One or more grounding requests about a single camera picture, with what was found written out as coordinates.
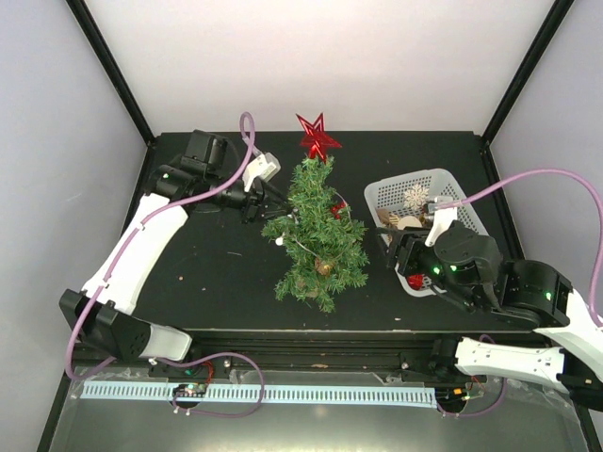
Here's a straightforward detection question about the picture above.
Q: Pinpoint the red foil star ornament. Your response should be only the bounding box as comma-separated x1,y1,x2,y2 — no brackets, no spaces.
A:
296,113,342,164

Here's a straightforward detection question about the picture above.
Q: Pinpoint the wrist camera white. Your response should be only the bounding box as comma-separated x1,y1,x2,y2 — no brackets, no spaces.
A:
242,153,281,192
425,196,460,247

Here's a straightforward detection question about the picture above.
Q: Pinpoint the fairy light string with battery box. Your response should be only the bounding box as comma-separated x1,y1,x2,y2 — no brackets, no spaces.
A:
274,187,354,265

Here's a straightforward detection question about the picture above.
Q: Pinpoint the red gift box ornament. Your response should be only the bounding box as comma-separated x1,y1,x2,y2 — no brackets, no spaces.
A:
406,274,424,291

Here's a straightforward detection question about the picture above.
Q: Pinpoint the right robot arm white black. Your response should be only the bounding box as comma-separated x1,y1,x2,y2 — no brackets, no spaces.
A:
376,220,602,411

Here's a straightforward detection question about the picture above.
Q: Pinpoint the light blue slotted cable duct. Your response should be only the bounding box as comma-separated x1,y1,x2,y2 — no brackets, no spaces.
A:
80,381,437,409

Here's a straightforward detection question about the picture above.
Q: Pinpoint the pine cone ornament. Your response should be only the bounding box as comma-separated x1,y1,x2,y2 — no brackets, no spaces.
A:
315,257,333,277

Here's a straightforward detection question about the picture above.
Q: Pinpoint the white wooden snowflake ornament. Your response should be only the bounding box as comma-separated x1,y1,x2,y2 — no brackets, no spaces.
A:
403,184,429,210

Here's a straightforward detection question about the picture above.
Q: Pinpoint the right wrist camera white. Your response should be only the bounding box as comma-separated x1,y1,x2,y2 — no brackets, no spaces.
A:
425,196,460,247

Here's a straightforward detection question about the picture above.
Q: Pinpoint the white plastic basket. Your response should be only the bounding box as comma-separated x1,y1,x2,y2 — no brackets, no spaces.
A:
364,169,488,298

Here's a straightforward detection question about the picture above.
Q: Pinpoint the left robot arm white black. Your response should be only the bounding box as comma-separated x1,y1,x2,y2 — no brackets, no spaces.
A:
59,130,290,376

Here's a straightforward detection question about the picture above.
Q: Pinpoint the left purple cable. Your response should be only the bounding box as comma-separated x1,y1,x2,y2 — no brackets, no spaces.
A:
64,111,268,418

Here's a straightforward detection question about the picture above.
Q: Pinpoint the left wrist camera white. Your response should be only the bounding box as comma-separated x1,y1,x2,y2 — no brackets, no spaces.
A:
242,153,281,192

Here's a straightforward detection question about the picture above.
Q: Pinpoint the small green christmas tree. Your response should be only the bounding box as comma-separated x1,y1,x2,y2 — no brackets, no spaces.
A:
262,157,369,314

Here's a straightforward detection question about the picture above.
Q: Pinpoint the wooden snowman ornament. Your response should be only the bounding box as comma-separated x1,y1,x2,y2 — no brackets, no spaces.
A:
397,216,423,230

